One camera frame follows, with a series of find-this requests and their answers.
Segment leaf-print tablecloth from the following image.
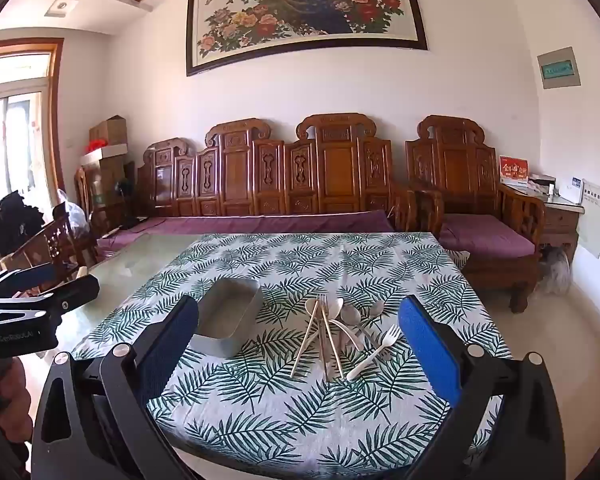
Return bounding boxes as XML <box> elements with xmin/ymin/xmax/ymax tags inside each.
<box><xmin>72</xmin><ymin>231</ymin><xmax>514</xmax><ymax>480</ymax></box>

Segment green wall sign panel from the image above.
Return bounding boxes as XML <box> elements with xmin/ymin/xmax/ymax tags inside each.
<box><xmin>537</xmin><ymin>47</ymin><xmax>581</xmax><ymax>90</ymax></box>

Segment framed peacock flower painting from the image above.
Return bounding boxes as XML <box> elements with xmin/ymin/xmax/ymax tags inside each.
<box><xmin>185</xmin><ymin>0</ymin><xmax>429</xmax><ymax>78</ymax></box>

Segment white plastic bag on floor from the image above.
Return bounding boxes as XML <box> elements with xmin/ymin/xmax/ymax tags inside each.
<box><xmin>536</xmin><ymin>249</ymin><xmax>574</xmax><ymax>297</ymax></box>

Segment rectangular metal container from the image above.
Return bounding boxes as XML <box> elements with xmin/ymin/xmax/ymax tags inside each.
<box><xmin>192</xmin><ymin>277</ymin><xmax>263</xmax><ymax>359</ymax></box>

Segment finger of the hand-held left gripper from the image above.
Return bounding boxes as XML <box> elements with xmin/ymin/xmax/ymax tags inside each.
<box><xmin>0</xmin><ymin>263</ymin><xmax>57</xmax><ymax>298</ymax></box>
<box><xmin>39</xmin><ymin>274</ymin><xmax>101</xmax><ymax>323</ymax></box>

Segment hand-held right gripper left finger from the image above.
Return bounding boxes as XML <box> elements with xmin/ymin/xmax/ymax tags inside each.
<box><xmin>31</xmin><ymin>294</ymin><xmax>201</xmax><ymax>480</ymax></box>

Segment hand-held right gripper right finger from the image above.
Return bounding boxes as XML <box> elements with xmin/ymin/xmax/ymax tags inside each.
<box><xmin>397</xmin><ymin>294</ymin><xmax>566</xmax><ymax>480</ymax></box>

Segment long purple sofa cushion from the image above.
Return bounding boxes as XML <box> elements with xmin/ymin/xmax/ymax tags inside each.
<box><xmin>96</xmin><ymin>209</ymin><xmax>396</xmax><ymax>257</ymax></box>

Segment wooden side table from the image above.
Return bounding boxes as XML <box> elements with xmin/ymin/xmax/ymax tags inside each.
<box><xmin>539</xmin><ymin>191</ymin><xmax>586</xmax><ymax>267</ymax></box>

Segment person's left forearm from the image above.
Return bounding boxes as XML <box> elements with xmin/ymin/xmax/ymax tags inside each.
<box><xmin>0</xmin><ymin>357</ymin><xmax>32</xmax><ymax>480</ymax></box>

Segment red desk calendar card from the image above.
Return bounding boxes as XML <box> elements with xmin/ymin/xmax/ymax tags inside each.
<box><xmin>499</xmin><ymin>155</ymin><xmax>530</xmax><ymax>186</ymax></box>

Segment brown cardboard box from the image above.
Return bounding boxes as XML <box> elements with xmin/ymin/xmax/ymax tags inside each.
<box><xmin>89</xmin><ymin>115</ymin><xmax>129</xmax><ymax>147</ymax></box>

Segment wood-framed balcony door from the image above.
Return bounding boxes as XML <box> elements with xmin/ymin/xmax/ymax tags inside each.
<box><xmin>0</xmin><ymin>38</ymin><xmax>66</xmax><ymax>273</ymax></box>

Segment clear plastic bag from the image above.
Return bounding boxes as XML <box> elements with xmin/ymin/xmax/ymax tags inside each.
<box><xmin>55</xmin><ymin>188</ymin><xmax>89</xmax><ymax>234</ymax></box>

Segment black standing fan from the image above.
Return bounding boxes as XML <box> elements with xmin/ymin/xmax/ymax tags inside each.
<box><xmin>114</xmin><ymin>178</ymin><xmax>137</xmax><ymax>230</ymax></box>

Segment beige plastic spoon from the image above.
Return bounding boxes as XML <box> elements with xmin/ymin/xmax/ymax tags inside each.
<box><xmin>305</xmin><ymin>298</ymin><xmax>326</xmax><ymax>341</ymax></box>
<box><xmin>329</xmin><ymin>297</ymin><xmax>346</xmax><ymax>380</ymax></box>

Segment carved wooden sofa bench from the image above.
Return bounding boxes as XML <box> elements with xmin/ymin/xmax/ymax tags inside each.
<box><xmin>136</xmin><ymin>112</ymin><xmax>421</xmax><ymax>241</ymax></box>

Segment square purple armchair cushion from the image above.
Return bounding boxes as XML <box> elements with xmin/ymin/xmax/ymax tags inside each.
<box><xmin>437</xmin><ymin>213</ymin><xmax>537</xmax><ymax>260</ymax></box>

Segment white wall panel box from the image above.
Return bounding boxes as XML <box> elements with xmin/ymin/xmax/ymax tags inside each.
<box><xmin>577</xmin><ymin>178</ymin><xmax>600</xmax><ymax>260</ymax></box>

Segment stacked boxes with white lid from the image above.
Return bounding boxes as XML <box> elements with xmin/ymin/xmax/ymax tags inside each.
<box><xmin>79</xmin><ymin>143</ymin><xmax>132</xmax><ymax>223</ymax></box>

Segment wooden dining chair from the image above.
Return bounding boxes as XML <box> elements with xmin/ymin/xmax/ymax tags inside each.
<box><xmin>0</xmin><ymin>211</ymin><xmax>99</xmax><ymax>294</ymax></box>

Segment metal spoon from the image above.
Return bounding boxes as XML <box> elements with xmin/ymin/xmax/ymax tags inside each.
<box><xmin>337</xmin><ymin>307</ymin><xmax>364</xmax><ymax>357</ymax></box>
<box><xmin>360</xmin><ymin>299</ymin><xmax>386</xmax><ymax>342</ymax></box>

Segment carved wooden armchair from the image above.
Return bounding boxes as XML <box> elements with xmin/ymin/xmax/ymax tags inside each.
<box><xmin>405</xmin><ymin>114</ymin><xmax>549</xmax><ymax>314</ymax></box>

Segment beige plastic fork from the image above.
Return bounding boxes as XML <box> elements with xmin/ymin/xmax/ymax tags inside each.
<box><xmin>346</xmin><ymin>323</ymin><xmax>403</xmax><ymax>382</ymax></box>

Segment black clothes pile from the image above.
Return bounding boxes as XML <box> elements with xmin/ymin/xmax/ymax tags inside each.
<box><xmin>0</xmin><ymin>190</ymin><xmax>46</xmax><ymax>257</ymax></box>

